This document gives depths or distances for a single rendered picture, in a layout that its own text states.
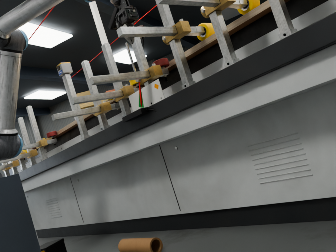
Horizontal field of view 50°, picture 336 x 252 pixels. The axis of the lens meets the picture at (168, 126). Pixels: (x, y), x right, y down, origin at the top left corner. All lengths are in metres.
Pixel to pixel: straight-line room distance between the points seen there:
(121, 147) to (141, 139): 0.20
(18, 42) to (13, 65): 0.13
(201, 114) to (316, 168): 0.51
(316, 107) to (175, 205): 1.04
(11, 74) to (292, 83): 1.48
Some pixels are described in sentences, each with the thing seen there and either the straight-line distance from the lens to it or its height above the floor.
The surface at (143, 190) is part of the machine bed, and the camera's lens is 2.35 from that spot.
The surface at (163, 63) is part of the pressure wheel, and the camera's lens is 1.78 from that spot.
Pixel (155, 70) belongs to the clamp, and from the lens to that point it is 1.71.
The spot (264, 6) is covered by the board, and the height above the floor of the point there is 0.88.
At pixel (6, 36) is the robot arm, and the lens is 2.04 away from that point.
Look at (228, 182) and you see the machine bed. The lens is 1.82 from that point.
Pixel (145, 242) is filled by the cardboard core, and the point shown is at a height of 0.07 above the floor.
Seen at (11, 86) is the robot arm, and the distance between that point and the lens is 2.16.
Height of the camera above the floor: 0.46
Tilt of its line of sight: 4 degrees up
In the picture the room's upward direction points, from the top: 18 degrees counter-clockwise
